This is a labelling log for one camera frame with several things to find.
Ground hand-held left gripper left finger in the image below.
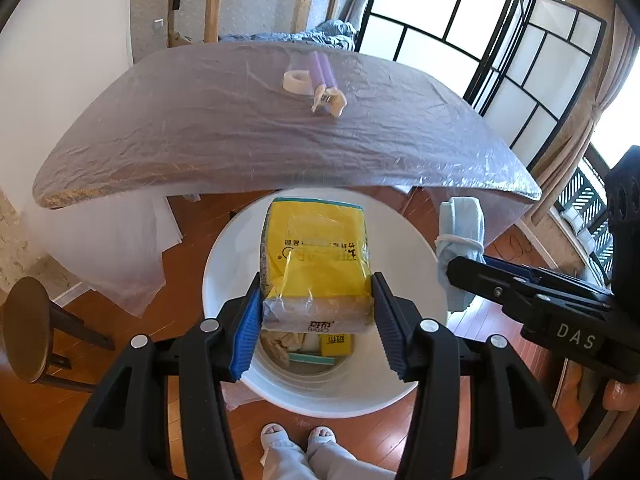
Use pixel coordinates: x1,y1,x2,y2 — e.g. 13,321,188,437
52,272,264,480

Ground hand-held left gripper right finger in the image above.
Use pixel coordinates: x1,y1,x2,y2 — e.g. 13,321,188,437
371,271,586,480

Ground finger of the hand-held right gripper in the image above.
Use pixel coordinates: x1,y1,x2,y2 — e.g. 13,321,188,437
446,256,546,319
482,255,609,297

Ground brown paper towel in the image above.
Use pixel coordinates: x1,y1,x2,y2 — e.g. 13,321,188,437
260,331,306,361

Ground small yellow tissue packet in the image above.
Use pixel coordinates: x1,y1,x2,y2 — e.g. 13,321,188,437
320,332,356,359

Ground blue face mask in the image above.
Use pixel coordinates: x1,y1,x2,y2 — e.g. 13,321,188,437
434,196,487,311

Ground white plastic bucket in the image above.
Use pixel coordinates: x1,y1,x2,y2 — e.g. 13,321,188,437
201,187,449,417

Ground large yellow tissue pack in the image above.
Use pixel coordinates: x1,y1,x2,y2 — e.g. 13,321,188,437
260,196,376,336

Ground small teal box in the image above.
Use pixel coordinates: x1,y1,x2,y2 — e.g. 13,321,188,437
289,351,335,367

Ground white slipper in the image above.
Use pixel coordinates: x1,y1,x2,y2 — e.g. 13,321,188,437
307,426,337,452
261,422,289,450

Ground black lattice railing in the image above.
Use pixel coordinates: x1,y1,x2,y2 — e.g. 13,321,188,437
560,160,617,271

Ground person's grey trousers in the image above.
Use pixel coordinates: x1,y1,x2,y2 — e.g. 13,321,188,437
259,437,401,480

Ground black-framed paper screen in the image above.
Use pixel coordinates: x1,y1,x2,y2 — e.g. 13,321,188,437
357,0,533,106
480,0,608,171

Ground round brown stool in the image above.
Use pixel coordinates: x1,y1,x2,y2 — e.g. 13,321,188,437
0,276,116,393

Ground table with plastic cover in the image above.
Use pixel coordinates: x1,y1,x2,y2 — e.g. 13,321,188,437
22,41,543,318

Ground beige plastic clip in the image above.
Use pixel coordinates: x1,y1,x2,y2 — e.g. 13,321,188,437
311,85,347,120

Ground beige curtain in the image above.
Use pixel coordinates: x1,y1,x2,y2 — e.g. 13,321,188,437
530,10,640,226

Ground white tape roll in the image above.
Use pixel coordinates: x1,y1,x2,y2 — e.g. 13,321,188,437
283,69,313,95

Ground purple plastic tube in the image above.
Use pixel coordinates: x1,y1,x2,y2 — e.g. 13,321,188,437
305,51,339,92

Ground grey-blue blanket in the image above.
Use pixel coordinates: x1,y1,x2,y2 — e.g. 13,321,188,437
220,19,358,51

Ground black floor cable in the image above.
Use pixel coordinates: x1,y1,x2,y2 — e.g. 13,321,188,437
505,232,537,257

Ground wooden bunk bed frame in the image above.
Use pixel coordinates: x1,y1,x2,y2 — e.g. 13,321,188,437
167,0,381,48

